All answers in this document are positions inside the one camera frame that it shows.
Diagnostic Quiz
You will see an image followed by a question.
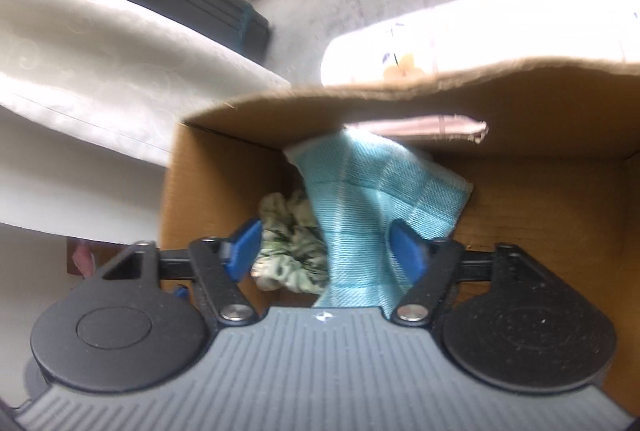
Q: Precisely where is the teal checked cloth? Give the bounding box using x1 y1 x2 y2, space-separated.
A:
284 128 473 314

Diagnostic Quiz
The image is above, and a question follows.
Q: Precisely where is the green floral scrunchie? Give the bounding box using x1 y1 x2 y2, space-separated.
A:
250 189 329 295

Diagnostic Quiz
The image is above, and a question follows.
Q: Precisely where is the brown cardboard box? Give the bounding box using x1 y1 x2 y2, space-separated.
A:
160 58 639 411

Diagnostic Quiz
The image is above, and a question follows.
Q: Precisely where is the white sofa cover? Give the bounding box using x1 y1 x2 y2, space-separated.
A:
1 0 288 243

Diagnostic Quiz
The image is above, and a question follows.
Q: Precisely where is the black storage crate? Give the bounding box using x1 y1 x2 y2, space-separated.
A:
127 0 271 64

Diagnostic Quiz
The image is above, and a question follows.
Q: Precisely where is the pink checked tablecloth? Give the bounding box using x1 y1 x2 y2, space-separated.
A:
320 0 639 86

